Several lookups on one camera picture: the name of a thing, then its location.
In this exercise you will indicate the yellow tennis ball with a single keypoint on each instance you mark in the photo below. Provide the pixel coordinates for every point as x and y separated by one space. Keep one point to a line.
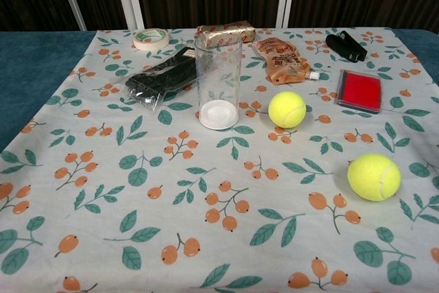
372 176
284 107

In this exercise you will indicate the clear glass cup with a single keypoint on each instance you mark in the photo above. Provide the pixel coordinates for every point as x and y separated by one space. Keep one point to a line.
218 114

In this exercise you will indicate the black socks in plastic bag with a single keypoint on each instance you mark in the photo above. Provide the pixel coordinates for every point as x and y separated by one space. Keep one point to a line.
161 77

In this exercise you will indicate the floral leaf print tablecloth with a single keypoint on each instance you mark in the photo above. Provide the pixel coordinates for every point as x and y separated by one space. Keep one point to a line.
171 204

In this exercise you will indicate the orange spouted snack pouch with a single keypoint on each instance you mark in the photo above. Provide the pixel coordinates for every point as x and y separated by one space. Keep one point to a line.
283 59

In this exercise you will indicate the gold foil wrapped package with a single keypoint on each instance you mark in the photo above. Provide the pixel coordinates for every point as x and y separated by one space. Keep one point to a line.
226 31

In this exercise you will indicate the beige masking tape roll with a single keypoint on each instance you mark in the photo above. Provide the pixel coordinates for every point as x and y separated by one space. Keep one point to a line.
151 45

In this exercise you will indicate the red ink pad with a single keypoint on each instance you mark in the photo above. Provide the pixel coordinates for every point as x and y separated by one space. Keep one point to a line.
360 90

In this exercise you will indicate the black binder clip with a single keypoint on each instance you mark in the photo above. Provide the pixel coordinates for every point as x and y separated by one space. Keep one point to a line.
344 46

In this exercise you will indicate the teal table cover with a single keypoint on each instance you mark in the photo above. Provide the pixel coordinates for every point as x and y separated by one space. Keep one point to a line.
34 73

